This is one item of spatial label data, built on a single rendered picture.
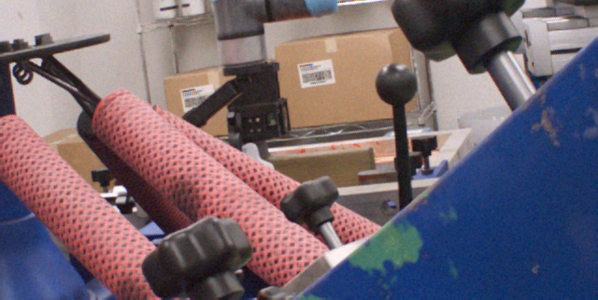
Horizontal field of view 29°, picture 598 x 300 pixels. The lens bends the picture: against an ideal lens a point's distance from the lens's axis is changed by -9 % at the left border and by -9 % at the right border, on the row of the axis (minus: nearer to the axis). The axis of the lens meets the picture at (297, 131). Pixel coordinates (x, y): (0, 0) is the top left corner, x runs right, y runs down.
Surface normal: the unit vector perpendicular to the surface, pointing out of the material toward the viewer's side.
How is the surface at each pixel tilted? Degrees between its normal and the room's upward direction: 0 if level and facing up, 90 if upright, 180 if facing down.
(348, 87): 90
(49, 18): 90
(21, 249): 72
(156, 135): 40
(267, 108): 90
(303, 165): 90
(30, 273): 62
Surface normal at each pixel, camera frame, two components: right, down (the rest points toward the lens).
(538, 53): -0.10, 0.14
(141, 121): -0.10, -0.68
